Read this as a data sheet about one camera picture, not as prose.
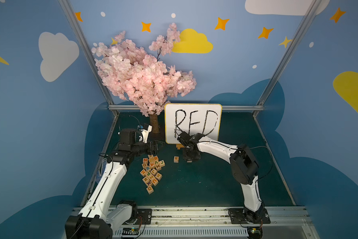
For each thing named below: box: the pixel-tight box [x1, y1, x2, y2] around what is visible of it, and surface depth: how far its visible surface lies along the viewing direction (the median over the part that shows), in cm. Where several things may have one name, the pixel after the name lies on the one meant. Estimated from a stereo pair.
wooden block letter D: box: [146, 185, 155, 195], surface depth 82 cm
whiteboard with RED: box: [164, 103, 223, 144], surface depth 92 cm
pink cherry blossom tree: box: [91, 22, 197, 134], surface depth 70 cm
